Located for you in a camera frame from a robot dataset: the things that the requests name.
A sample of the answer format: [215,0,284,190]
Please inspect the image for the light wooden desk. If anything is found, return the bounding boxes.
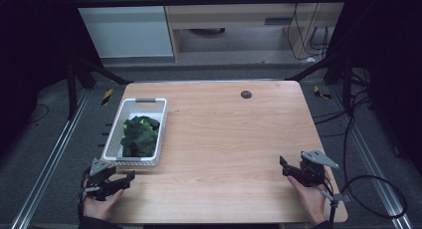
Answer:
[160,0,350,63]

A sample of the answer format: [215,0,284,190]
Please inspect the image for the person's right dark sleeve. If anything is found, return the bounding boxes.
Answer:
[312,220,334,229]

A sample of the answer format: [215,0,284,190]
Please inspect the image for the person's right hand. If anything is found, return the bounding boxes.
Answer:
[287,174,329,226]

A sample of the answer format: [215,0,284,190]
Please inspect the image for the aluminium floor rail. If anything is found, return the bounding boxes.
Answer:
[9,89,92,229]
[330,85,414,229]

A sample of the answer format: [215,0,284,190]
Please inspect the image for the white plastic basket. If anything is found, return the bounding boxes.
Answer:
[101,97,168,167]

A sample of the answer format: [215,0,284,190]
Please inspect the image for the thin black floor cable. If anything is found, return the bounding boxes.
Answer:
[27,103,51,125]

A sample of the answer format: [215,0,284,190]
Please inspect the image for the green leafy vegetable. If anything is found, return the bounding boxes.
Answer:
[119,114,161,158]

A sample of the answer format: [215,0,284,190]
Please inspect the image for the yellow black striped tape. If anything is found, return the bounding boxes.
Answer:
[313,85,333,101]
[101,88,114,107]

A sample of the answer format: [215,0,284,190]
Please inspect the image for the white cabinet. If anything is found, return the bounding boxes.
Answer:
[69,0,175,60]

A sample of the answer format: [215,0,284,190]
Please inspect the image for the black curtain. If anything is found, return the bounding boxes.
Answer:
[0,0,105,157]
[322,0,422,173]

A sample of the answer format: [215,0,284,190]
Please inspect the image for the black cables under desk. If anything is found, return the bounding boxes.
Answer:
[286,2,330,63]

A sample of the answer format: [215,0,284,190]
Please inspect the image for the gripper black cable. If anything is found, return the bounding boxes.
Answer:
[318,174,408,229]
[77,167,93,223]

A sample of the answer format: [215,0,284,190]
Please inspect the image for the person's left dark sleeve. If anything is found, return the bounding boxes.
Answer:
[77,215,123,229]

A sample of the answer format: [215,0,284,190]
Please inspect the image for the person's dark sleeve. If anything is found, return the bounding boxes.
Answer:
[312,220,334,229]
[77,215,123,229]

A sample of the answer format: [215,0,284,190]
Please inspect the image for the black horizontal frame bar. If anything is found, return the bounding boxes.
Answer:
[71,0,348,10]

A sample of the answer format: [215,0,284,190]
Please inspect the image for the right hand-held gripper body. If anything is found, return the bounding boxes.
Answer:
[297,149,340,187]

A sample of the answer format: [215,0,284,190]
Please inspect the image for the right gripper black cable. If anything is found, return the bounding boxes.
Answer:
[318,174,408,229]

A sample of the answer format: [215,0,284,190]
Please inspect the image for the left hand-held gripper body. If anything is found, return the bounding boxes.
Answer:
[85,158,117,202]

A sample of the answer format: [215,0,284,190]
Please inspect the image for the person's left hand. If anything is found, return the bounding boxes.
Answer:
[82,179,125,221]

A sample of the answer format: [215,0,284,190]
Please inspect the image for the black floor cables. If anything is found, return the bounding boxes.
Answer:
[313,67,374,193]

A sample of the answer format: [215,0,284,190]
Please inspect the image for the black metal stand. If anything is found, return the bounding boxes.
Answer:
[65,52,132,121]
[286,51,354,112]

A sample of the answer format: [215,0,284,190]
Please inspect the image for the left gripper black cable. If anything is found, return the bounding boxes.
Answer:
[77,167,93,223]

